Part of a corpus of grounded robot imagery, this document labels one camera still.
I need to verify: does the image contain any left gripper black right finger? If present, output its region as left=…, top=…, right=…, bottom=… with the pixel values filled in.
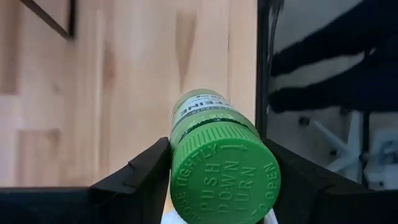
left=264, top=139, right=366, bottom=224

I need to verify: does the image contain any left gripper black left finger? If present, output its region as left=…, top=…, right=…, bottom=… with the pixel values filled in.
left=90, top=137, right=171, bottom=224

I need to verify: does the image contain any green medicine bottle green cap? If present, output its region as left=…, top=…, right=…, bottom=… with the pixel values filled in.
left=169, top=88, right=282, bottom=224

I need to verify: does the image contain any white chair base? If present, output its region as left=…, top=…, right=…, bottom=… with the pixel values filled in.
left=298, top=116, right=398, bottom=190

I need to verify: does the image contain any black metal table frame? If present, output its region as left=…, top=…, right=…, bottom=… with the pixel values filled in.
left=255, top=0, right=276, bottom=141

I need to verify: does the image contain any wooden shelf black metal frame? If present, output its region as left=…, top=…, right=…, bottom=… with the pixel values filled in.
left=19, top=0, right=78, bottom=40

